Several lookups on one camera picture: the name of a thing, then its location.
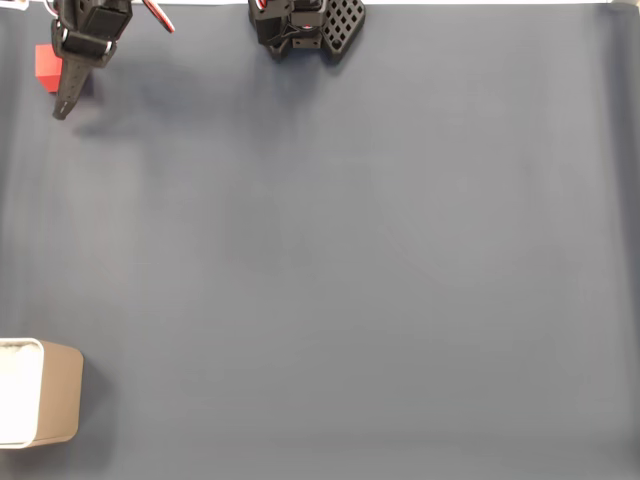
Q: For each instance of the blue-grey mat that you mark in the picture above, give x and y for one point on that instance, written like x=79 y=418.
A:
x=350 y=300

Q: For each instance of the red cube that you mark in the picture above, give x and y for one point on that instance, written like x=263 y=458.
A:
x=46 y=62

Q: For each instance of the beige square box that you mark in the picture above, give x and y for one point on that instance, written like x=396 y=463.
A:
x=60 y=395

